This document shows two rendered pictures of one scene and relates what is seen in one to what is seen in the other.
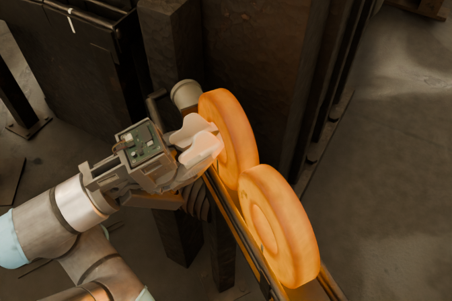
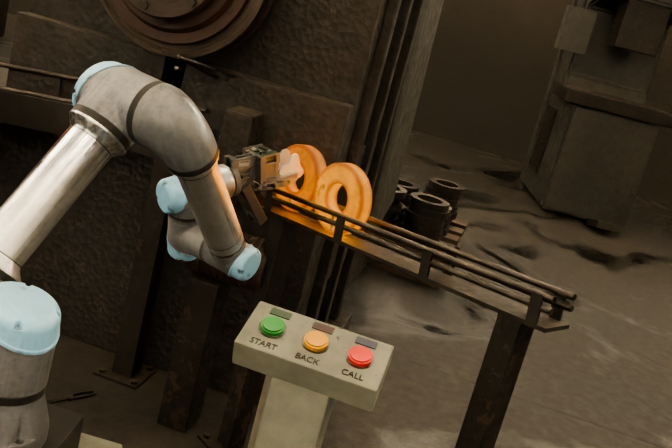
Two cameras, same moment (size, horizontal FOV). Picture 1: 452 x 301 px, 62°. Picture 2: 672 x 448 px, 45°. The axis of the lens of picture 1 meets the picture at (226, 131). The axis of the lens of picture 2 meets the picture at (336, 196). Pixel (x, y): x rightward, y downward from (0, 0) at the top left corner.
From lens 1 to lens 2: 1.49 m
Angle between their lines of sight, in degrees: 40
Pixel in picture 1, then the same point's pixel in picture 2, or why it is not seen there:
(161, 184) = (269, 180)
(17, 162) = not seen: outside the picture
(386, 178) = (395, 389)
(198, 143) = (292, 162)
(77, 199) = (224, 170)
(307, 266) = (366, 195)
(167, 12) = (251, 115)
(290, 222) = (358, 172)
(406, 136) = (411, 363)
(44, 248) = not seen: hidden behind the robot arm
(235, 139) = (316, 159)
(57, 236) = not seen: hidden behind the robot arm
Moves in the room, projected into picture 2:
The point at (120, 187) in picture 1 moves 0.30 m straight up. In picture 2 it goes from (243, 177) to (275, 39)
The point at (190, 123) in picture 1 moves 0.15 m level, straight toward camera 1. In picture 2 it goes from (283, 156) to (307, 177)
